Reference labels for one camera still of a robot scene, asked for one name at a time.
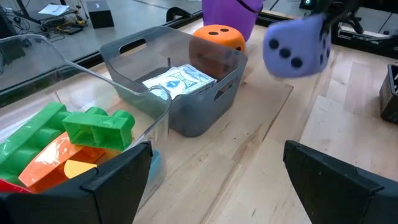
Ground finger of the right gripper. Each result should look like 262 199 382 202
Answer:
318 12 335 32

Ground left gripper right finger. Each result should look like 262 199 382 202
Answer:
282 139 398 224

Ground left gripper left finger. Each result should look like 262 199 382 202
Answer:
0 140 154 224

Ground purple foam die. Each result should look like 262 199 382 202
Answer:
262 12 332 79

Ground small yellow toy brick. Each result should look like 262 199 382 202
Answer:
63 159 99 180

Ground long orange toy brick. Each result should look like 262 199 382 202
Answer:
17 131 107 194

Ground small cyan toy brick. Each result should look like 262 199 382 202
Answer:
147 149 163 182

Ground short green toy brick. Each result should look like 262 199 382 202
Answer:
62 106 136 152

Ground red toy brick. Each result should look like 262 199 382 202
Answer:
0 178 32 195

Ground long green toy brick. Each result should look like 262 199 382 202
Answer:
0 101 73 185

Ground blue playing card deck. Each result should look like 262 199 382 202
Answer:
142 63 218 101

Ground purple plastic bucket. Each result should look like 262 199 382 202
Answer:
201 0 265 42

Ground orange foam die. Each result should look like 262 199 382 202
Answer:
188 24 248 80

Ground grey translucent plastic bin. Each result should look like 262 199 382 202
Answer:
99 25 249 138

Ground clear plastic bin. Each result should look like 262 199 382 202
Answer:
0 34 173 207

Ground black cardboard box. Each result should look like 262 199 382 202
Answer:
86 0 115 30

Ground white paper sheet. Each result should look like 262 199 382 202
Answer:
37 3 71 17

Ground tangled floor cables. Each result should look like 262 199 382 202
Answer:
39 11 88 35

